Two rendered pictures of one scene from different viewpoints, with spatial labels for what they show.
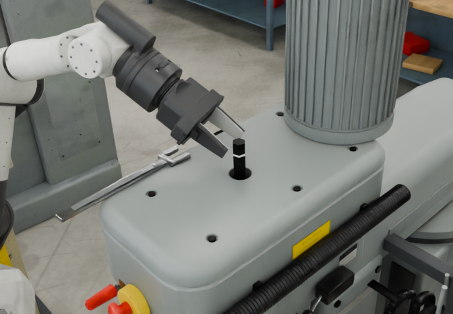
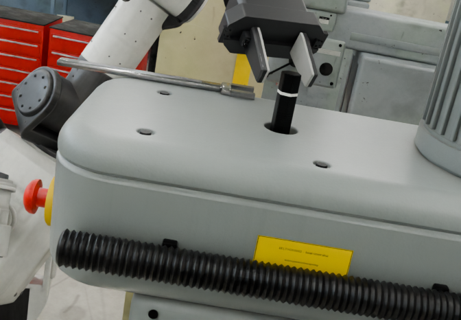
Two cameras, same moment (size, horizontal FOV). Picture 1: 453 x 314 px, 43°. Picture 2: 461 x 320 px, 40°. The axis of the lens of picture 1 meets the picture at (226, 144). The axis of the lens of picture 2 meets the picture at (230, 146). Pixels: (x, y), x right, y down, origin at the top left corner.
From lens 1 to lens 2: 0.58 m
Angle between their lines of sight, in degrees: 37
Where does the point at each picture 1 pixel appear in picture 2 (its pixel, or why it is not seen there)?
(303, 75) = (450, 44)
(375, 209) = (451, 298)
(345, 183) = (406, 207)
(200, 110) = (267, 13)
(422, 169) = not seen: outside the picture
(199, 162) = (255, 105)
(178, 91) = not seen: outside the picture
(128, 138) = not seen: hidden behind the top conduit
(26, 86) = not seen: outside the picture
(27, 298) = not seen: hidden behind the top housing
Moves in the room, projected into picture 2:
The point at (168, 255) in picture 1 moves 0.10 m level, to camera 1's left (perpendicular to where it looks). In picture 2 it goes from (81, 115) to (25, 85)
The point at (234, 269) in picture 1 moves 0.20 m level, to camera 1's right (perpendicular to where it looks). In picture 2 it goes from (138, 181) to (316, 287)
